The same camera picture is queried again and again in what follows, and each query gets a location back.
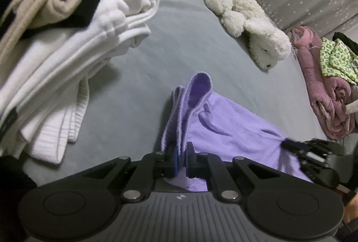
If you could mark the cream white garment on pile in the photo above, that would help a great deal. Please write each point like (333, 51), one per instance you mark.
(351, 108)

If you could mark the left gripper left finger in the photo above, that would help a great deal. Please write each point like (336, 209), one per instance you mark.
(172, 160)

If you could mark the folded white garment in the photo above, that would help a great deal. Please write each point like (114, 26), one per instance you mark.
(44, 86)

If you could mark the purple pants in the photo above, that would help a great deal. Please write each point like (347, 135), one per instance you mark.
(217, 125)

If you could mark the white plush dog toy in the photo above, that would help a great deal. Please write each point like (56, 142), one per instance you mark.
(268, 45)

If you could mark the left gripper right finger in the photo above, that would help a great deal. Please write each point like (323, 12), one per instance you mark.
(191, 161)

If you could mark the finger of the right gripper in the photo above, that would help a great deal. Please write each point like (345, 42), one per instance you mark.
(294, 146)

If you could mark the person's right hand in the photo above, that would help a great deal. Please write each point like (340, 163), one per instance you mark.
(351, 210)

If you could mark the green patterned garment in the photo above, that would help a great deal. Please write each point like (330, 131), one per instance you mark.
(338, 60)

